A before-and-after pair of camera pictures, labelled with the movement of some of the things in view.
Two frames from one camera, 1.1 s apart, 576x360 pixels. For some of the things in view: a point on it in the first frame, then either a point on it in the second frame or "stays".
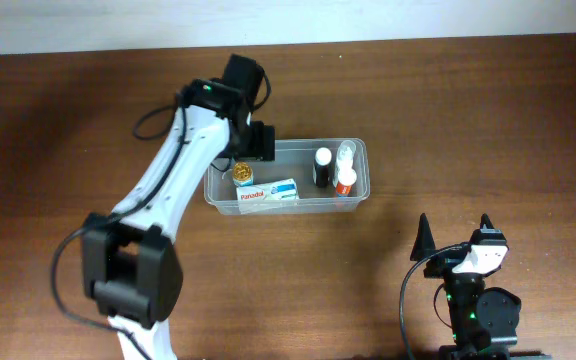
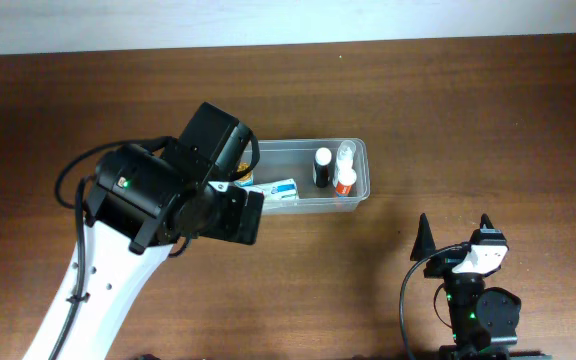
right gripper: x=442 y=263 stays
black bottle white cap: x=323 y=157 stays
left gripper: x=263 y=148 to x=232 y=205
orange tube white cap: x=346 y=178 stays
